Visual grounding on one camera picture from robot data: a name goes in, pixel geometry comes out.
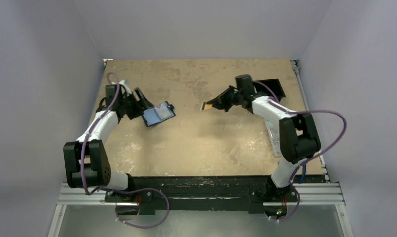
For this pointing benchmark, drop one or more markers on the blue handled pliers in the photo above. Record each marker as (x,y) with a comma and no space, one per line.
(303,174)

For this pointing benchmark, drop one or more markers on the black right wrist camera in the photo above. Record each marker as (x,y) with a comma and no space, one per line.
(244,84)

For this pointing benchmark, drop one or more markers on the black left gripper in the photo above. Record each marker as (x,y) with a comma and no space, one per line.
(139,107)

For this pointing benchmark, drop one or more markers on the black plastic bin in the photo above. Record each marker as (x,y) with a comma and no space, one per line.
(270,86)

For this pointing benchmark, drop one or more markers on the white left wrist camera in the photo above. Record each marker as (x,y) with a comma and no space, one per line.
(126,85)

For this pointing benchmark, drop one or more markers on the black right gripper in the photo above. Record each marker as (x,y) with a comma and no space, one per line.
(231,99)

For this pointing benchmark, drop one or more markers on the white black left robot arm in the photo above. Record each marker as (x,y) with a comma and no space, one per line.
(86,161)

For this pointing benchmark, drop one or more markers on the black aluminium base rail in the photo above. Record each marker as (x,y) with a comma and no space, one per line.
(210,193)

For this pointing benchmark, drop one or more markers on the clear plastic screw box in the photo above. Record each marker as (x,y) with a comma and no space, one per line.
(273,132)

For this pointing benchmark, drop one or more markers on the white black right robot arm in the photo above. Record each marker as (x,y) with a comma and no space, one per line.
(298,137)

